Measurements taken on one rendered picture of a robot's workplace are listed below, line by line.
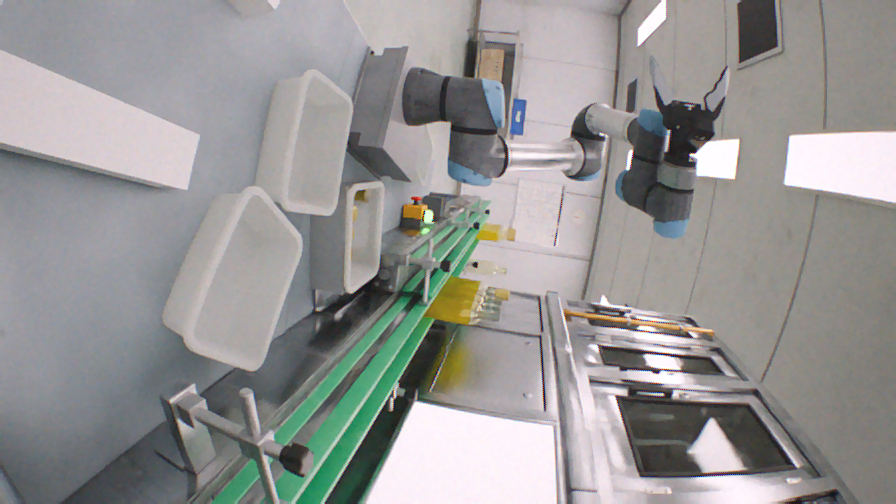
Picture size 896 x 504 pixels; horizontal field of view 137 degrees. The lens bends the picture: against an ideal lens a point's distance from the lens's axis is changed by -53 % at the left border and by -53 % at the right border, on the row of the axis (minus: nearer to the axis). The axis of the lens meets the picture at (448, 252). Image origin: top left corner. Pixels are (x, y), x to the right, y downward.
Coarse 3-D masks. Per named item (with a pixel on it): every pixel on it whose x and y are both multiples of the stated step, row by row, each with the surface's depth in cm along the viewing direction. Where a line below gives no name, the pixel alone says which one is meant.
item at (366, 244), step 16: (352, 192) 67; (352, 208) 68; (368, 208) 84; (352, 224) 85; (368, 224) 85; (368, 240) 86; (368, 256) 87; (352, 272) 82; (368, 272) 84; (352, 288) 74
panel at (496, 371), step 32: (448, 352) 102; (480, 352) 104; (512, 352) 105; (544, 352) 105; (448, 384) 86; (480, 384) 88; (512, 384) 89; (544, 384) 89; (512, 416) 75; (544, 416) 76
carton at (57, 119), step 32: (0, 64) 9; (32, 64) 12; (0, 96) 10; (32, 96) 13; (64, 96) 16; (96, 96) 19; (0, 128) 11; (32, 128) 14; (64, 128) 17; (96, 128) 20; (128, 128) 23; (160, 128) 27; (64, 160) 18; (96, 160) 21; (128, 160) 24; (160, 160) 28; (192, 160) 32
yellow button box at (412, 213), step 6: (408, 204) 129; (414, 204) 129; (420, 204) 133; (408, 210) 128; (414, 210) 127; (420, 210) 127; (408, 216) 128; (414, 216) 128; (420, 216) 127; (402, 222) 129; (408, 222) 129; (414, 222) 128; (420, 222) 128
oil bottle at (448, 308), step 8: (440, 296) 101; (448, 296) 102; (432, 304) 99; (440, 304) 98; (448, 304) 98; (456, 304) 98; (464, 304) 98; (472, 304) 98; (480, 304) 100; (432, 312) 99; (440, 312) 99; (448, 312) 98; (456, 312) 98; (464, 312) 97; (472, 312) 97; (480, 312) 98; (448, 320) 99; (456, 320) 98; (464, 320) 98; (472, 320) 98
